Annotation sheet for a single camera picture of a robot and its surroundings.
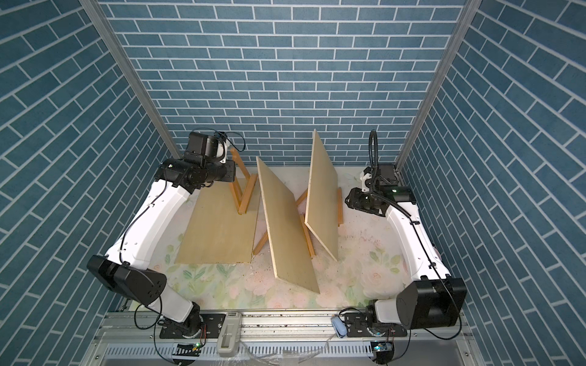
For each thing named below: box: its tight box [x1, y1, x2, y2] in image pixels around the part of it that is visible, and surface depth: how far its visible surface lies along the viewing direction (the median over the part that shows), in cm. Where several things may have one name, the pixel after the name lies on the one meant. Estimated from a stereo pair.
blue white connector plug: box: [331, 316, 348, 339], surface depth 73 cm
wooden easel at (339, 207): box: [336, 186, 345, 227], surface depth 100 cm
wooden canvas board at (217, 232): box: [174, 179, 261, 264], surface depth 94 cm
